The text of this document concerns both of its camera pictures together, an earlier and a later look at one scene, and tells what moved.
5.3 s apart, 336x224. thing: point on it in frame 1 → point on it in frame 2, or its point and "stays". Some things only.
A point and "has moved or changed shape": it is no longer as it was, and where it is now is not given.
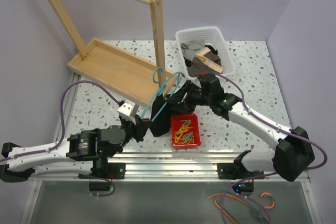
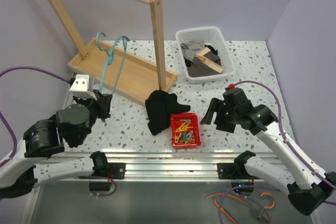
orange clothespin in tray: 192,140 stays
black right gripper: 185,107 → 218,105
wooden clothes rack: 128,75 stays
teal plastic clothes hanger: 178,75 → 112,55
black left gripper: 141,127 → 103,102
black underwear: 161,124 has moved or changed shape
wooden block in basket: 208,62 stays
